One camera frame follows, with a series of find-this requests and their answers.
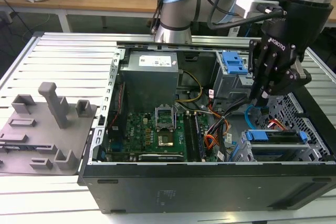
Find hard disk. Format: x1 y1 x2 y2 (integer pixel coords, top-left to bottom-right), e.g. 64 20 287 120
246 129 307 146

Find thin red wire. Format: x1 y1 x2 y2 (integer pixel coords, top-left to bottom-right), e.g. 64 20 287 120
108 81 127 130

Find black RAM stick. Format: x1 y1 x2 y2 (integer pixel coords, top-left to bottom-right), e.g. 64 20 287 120
193 112 207 161

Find blue drive cage latch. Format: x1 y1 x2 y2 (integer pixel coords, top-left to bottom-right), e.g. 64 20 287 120
222 51 249 75

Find red orange disk power wire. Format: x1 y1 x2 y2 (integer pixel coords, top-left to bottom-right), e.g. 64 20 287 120
267 119 292 132

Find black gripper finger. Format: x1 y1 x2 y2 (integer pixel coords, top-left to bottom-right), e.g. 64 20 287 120
248 39 279 101
256 61 312 110

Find gray power supply unit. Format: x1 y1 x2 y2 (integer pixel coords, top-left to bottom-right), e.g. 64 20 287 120
119 50 180 109

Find green motherboard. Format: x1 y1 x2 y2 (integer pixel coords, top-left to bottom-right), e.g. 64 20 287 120
107 111 226 162

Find blue disk wire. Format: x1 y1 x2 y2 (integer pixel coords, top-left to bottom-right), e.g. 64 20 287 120
227 104 269 162

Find metal socket cover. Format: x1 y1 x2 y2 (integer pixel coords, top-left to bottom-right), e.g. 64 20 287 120
154 104 176 132

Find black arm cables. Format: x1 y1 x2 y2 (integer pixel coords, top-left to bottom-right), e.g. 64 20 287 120
151 0 173 36

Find gray parts rack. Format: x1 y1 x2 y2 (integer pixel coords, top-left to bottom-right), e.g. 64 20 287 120
0 81 98 175

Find gray optical drive cage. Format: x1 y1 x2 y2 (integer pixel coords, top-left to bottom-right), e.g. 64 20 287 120
211 50 257 106

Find blue cable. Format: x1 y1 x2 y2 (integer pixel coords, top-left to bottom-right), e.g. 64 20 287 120
239 22 257 37

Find black open PC case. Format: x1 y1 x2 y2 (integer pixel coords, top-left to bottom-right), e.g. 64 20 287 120
77 40 336 215

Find yellow power wires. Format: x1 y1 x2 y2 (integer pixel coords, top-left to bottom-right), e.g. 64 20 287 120
175 69 204 103

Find black cable bundle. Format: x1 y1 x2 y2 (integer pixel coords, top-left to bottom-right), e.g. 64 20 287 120
206 95 253 137

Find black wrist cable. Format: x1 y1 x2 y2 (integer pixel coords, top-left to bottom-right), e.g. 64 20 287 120
194 0 287 30

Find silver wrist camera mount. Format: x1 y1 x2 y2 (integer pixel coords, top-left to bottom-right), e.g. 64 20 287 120
234 0 281 19

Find orange red wire bundle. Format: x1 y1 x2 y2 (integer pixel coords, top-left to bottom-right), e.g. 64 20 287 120
204 103 229 155

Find CPU socket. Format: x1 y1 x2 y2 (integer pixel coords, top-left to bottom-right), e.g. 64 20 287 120
156 129 176 148

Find gray metal disk bay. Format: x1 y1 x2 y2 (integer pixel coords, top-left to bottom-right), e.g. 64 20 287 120
230 92 336 163

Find black graphics card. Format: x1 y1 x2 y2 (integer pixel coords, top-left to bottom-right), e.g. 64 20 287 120
138 153 186 162

